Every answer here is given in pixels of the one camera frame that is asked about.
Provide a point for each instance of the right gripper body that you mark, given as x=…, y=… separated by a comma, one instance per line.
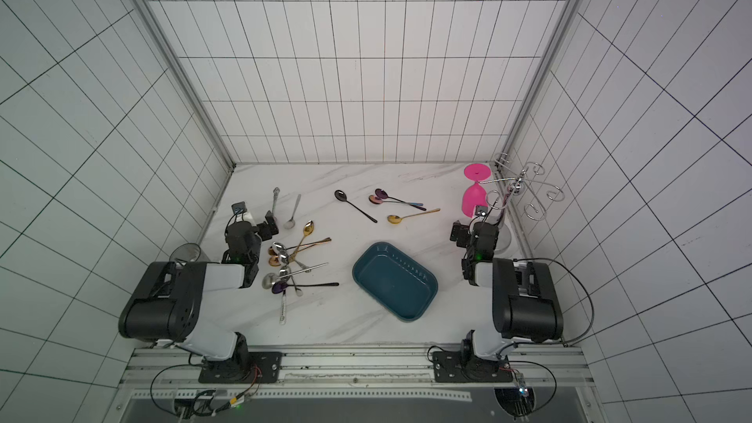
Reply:
x=460, y=232

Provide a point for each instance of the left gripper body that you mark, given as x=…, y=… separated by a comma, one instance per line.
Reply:
x=264, y=229

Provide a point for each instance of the gold ornate-handle spoon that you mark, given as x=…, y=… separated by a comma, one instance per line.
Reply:
x=308, y=229

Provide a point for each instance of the teal storage box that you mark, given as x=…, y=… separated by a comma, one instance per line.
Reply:
x=395, y=281

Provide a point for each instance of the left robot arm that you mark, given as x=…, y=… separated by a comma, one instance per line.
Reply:
x=165, y=306

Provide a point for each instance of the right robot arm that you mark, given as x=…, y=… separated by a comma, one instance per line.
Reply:
x=523, y=304

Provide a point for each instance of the rose gold spoon upper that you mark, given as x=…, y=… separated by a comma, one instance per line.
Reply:
x=271, y=250

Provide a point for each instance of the rose gold spoon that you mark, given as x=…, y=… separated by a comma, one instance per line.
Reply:
x=271, y=250
x=274, y=258

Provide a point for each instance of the rose gold spoon lower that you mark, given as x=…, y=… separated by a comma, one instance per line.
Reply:
x=274, y=258

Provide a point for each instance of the silver ladle spoon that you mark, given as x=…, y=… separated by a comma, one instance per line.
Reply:
x=273, y=278

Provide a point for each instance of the purple spoon left group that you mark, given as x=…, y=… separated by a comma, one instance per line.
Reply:
x=302, y=286

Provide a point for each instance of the gold slim spoon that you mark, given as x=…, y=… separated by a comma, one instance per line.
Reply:
x=396, y=219

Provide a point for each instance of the black spoon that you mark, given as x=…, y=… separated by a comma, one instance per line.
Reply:
x=341, y=196

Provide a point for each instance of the pink plastic goblet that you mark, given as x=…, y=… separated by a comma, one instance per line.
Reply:
x=475, y=195

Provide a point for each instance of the clear drinking glass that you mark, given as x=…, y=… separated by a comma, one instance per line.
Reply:
x=188, y=252

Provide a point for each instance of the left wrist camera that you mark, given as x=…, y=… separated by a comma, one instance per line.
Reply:
x=241, y=213

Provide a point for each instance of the silver textured-handle spoon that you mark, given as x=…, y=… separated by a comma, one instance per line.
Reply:
x=283, y=305

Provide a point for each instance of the chrome wire cup rack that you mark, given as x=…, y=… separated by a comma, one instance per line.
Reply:
x=518, y=183

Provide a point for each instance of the aluminium mounting rail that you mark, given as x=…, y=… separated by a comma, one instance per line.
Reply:
x=367, y=371

